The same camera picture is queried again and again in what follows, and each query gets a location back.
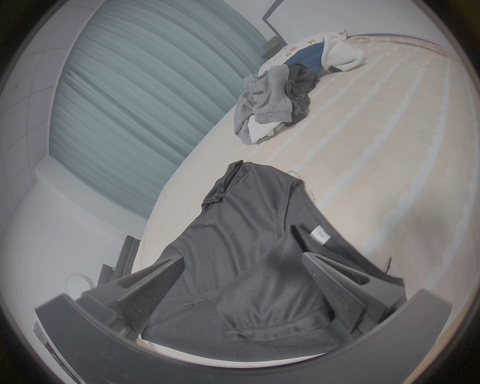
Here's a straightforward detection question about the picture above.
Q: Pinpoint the round white mirror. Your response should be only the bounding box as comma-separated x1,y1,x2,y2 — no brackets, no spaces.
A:
65,273,94,292

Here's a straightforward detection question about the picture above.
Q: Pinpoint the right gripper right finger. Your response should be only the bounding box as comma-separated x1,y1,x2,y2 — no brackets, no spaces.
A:
302,253,406,340

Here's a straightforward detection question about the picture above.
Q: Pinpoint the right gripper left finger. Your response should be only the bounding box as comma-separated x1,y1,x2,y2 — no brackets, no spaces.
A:
77,257,185,341

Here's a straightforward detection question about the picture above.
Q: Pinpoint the black shiny garment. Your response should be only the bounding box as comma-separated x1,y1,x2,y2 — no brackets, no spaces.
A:
284,64,319,126

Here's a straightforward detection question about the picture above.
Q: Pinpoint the grey garment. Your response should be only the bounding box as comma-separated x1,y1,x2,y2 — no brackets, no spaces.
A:
233,64,293,145

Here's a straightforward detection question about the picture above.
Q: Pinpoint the black T-shirt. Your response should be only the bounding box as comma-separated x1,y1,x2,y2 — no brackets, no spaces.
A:
140,160,406,364

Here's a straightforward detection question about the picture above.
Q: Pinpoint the white printed pillow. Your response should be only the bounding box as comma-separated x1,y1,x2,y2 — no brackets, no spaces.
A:
259,30,347,76

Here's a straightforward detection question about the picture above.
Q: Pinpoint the small white garment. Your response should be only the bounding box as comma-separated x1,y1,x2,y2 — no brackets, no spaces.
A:
247,116,286,144

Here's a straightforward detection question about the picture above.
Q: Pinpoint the large white garment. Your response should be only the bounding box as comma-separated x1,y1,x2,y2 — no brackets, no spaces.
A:
322,37,366,73

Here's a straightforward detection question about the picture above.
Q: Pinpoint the blue-green curtain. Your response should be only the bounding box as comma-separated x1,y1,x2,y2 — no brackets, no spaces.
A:
49,0,276,220

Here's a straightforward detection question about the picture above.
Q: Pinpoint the grey bedside table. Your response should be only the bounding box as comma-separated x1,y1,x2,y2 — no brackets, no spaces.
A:
262,37,284,57

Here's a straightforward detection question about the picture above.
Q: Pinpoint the bed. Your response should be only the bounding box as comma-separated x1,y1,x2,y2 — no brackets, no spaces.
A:
139,0,480,366

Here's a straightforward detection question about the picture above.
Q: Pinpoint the dark blue garment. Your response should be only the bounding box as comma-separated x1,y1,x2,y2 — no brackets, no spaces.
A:
287,43,326,74

